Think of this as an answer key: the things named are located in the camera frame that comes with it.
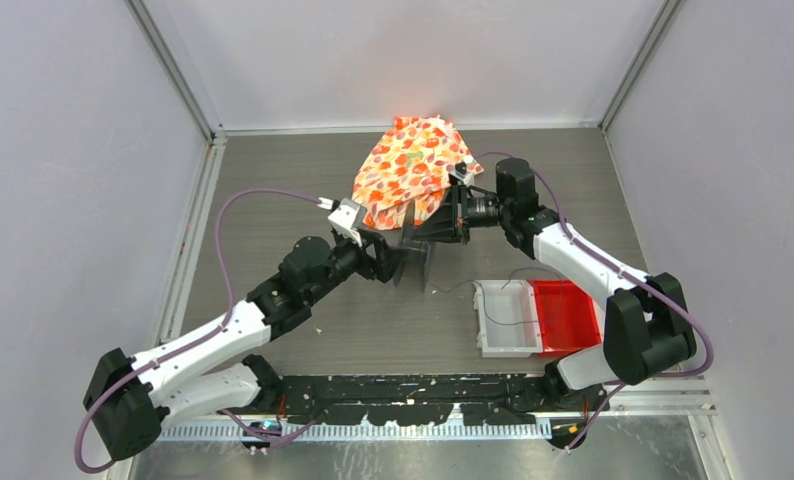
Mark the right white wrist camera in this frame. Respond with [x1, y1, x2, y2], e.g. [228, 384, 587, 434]
[448, 161, 475, 187]

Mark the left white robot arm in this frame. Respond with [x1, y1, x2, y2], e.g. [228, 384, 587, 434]
[82, 231, 408, 462]

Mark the red plastic bin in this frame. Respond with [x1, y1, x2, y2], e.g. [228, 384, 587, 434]
[528, 280, 602, 358]

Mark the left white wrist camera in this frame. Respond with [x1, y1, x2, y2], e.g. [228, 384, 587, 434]
[318, 197, 368, 246]

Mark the slotted cable duct rail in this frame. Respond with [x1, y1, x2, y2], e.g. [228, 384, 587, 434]
[159, 418, 552, 442]

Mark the black cable spool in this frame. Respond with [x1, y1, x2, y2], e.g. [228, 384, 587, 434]
[392, 201, 434, 293]

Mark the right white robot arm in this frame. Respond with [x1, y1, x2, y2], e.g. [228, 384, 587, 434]
[402, 157, 698, 411]

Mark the orange floral cloth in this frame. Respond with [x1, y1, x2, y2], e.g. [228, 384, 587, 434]
[351, 115, 484, 231]

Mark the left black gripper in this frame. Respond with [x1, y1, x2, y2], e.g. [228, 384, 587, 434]
[306, 228, 406, 304]

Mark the thin purple wire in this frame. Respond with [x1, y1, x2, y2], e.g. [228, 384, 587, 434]
[426, 266, 564, 327]

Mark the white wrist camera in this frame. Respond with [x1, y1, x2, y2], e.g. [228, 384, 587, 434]
[318, 197, 368, 246]
[448, 161, 475, 187]

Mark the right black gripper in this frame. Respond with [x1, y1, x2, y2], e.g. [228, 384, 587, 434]
[414, 181, 511, 246]

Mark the white plastic bin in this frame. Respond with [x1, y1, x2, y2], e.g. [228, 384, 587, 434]
[473, 280, 542, 358]

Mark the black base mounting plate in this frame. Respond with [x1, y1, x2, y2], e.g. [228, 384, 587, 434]
[231, 374, 606, 426]

